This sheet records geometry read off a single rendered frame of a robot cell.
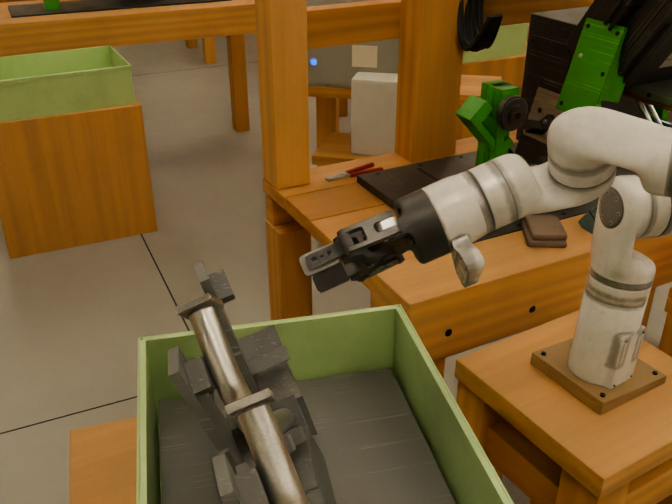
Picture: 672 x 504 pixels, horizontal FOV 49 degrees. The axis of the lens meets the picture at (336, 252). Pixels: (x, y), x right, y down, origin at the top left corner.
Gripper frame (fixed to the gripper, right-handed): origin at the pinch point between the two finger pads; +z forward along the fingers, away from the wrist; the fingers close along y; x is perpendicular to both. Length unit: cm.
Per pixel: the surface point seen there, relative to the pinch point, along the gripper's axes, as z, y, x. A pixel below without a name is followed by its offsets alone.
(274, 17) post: -11, -65, -72
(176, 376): 16.6, 3.4, 4.7
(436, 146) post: -37, -110, -46
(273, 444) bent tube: 8.1, 13.0, 15.3
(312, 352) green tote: 7.4, -41.9, 1.3
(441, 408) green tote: -7.3, -28.3, 17.6
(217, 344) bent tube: 12.0, 1.3, 2.9
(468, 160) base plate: -43, -107, -37
